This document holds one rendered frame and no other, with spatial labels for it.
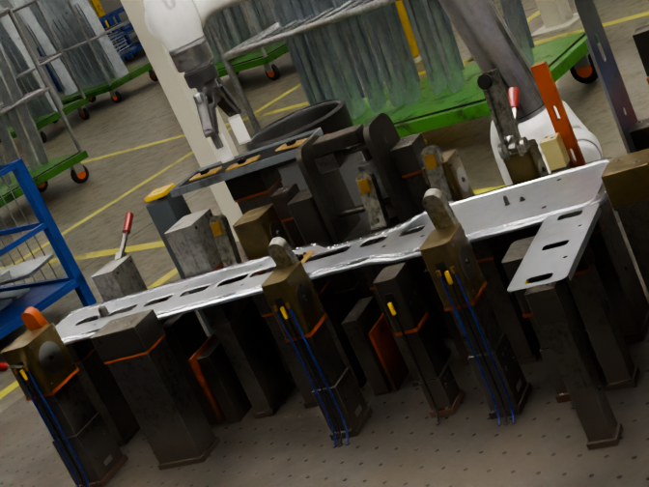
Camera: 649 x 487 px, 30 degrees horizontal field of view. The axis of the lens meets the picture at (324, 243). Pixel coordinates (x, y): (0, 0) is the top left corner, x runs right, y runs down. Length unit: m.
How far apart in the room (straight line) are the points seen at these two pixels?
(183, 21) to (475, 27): 0.64
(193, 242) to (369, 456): 0.72
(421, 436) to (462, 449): 0.13
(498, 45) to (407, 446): 0.96
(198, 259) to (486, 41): 0.80
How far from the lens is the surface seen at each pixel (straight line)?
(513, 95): 2.45
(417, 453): 2.20
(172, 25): 2.73
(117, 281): 2.89
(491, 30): 2.73
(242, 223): 2.64
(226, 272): 2.65
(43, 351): 2.65
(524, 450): 2.07
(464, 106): 6.61
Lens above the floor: 1.67
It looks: 15 degrees down
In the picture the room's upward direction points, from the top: 25 degrees counter-clockwise
